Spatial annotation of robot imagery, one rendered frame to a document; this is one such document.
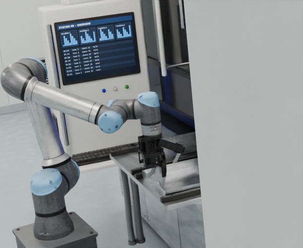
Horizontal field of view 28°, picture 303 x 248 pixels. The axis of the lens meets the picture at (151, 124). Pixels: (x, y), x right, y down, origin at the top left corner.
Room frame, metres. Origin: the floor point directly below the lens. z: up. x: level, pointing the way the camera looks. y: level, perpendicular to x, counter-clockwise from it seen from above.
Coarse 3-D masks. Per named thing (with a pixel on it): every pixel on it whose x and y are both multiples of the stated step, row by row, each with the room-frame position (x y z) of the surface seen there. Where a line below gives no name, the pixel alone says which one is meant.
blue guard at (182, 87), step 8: (152, 64) 3.22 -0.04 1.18; (152, 72) 3.23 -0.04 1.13; (160, 72) 3.12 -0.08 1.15; (168, 72) 3.01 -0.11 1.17; (152, 80) 3.25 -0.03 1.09; (160, 80) 3.13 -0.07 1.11; (168, 80) 3.02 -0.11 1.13; (176, 80) 2.92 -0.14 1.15; (184, 80) 2.82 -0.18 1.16; (152, 88) 3.26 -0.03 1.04; (160, 88) 3.14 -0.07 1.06; (168, 88) 3.03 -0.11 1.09; (176, 88) 2.93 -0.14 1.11; (184, 88) 2.83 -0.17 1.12; (160, 96) 3.15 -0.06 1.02; (168, 96) 3.04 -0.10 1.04; (176, 96) 2.94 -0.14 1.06; (184, 96) 2.84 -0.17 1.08; (176, 104) 2.95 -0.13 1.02; (184, 104) 2.85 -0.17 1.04; (192, 104) 2.76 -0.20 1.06; (184, 112) 2.86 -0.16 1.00; (192, 112) 2.77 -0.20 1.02
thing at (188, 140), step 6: (192, 132) 2.80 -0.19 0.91; (168, 138) 2.76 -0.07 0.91; (174, 138) 2.77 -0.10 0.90; (180, 138) 2.78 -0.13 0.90; (186, 138) 2.79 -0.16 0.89; (192, 138) 2.80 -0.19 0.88; (186, 144) 2.72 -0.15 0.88; (192, 144) 2.72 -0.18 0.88; (168, 150) 2.67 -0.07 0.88; (186, 150) 2.64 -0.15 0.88; (192, 150) 2.63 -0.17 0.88; (168, 156) 2.58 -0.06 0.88; (174, 156) 2.49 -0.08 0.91; (180, 156) 2.50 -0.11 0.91; (186, 156) 2.51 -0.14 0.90
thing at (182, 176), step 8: (184, 160) 2.42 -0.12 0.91; (192, 160) 2.42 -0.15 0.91; (168, 168) 2.39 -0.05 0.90; (176, 168) 2.40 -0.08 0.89; (184, 168) 2.41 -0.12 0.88; (192, 168) 2.40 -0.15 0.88; (144, 176) 2.33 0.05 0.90; (168, 176) 2.34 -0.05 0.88; (176, 176) 2.33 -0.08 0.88; (184, 176) 2.32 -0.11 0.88; (192, 176) 2.31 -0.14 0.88; (152, 184) 2.24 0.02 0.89; (168, 184) 2.26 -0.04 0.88; (176, 184) 2.25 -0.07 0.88; (184, 184) 2.24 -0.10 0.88; (192, 184) 2.23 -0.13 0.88; (160, 192) 2.16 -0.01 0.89; (168, 192) 2.11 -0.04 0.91; (176, 192) 2.12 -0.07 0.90
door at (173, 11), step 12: (168, 0) 2.94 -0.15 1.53; (168, 12) 2.96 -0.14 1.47; (168, 24) 2.97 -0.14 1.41; (180, 24) 2.83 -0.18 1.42; (168, 36) 2.99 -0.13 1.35; (180, 36) 2.85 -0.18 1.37; (168, 48) 3.00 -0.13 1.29; (180, 48) 2.86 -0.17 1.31; (168, 60) 3.02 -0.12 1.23; (180, 60) 2.87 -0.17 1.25
